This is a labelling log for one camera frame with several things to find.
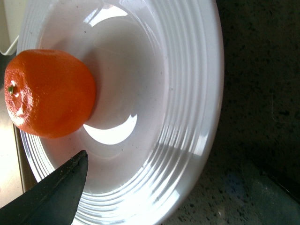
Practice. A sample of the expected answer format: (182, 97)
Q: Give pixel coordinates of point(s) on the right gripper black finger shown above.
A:
(52, 201)

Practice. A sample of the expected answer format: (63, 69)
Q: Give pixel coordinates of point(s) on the orange mandarin fruit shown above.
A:
(48, 93)

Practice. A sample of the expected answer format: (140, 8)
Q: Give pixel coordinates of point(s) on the white ribbed plate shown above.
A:
(159, 68)

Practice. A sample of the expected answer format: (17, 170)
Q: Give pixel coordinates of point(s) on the cream bear tray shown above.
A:
(11, 18)

